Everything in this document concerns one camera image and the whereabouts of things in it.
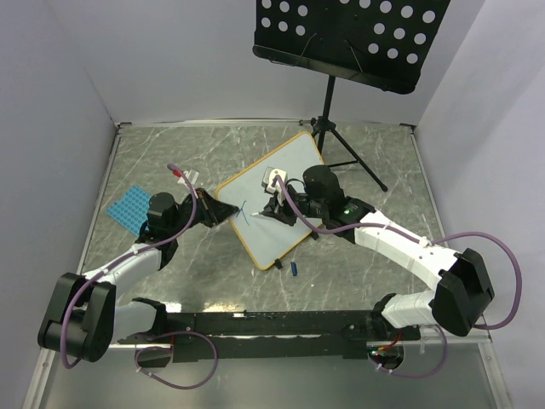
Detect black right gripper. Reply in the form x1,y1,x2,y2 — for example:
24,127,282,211
262,185,327,227

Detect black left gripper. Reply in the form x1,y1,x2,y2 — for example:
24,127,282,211
169,187,239,237

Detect yellow framed whiteboard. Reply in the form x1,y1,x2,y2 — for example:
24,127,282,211
215,131,324,270

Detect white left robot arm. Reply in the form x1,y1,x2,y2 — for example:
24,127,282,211
37,188,239,362

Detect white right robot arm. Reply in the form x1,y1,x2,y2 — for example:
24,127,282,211
260,165,494,339

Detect blue studded building plate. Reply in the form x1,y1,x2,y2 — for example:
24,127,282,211
106,186,151,237

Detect black perforated music stand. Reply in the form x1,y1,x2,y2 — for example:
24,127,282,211
252,0,450,181

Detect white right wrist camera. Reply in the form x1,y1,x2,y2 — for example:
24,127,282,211
261,167,287,205

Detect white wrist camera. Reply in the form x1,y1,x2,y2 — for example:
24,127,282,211
167,164,199,185
261,167,287,205

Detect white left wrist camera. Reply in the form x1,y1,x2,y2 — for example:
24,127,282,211
167,164,199,185

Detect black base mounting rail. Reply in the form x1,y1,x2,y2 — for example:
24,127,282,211
120,310,421,363

